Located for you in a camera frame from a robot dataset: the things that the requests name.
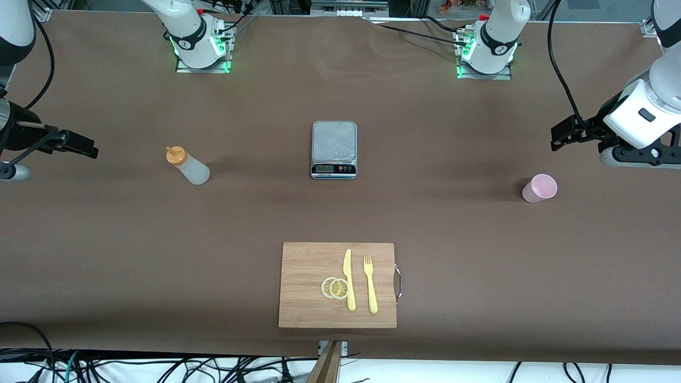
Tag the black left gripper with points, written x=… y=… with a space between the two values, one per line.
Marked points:
x=592 y=128

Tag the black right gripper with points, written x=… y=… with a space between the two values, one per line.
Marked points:
x=22 y=135

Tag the pink plastic cup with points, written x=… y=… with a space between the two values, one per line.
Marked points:
x=541 y=189

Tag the translucent sauce bottle orange cap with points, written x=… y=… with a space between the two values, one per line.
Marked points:
x=194 y=170

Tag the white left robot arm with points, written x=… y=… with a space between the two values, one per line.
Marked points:
x=497 y=42

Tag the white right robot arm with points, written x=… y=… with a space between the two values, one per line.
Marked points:
x=189 y=37

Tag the brown table cover mat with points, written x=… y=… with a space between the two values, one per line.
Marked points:
x=425 y=213

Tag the silver digital kitchen scale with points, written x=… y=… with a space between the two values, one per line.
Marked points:
x=333 y=143

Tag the white power strip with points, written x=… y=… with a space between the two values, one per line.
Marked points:
x=348 y=10

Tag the yellow plastic fork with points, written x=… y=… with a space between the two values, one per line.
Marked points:
x=371 y=292

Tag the yellow plastic knife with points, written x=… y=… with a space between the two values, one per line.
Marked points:
x=349 y=287

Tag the yellow lemon slice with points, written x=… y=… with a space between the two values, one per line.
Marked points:
x=325 y=288
x=339 y=289

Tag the wooden beam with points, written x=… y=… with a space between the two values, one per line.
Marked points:
x=327 y=367

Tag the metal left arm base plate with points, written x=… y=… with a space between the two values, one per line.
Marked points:
x=505 y=76

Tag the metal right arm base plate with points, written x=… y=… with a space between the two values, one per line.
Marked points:
x=183 y=69

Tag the aluminium frame corner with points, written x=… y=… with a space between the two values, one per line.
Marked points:
x=41 y=11
x=652 y=27

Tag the small metal bracket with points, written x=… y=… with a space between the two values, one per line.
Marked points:
x=345 y=347

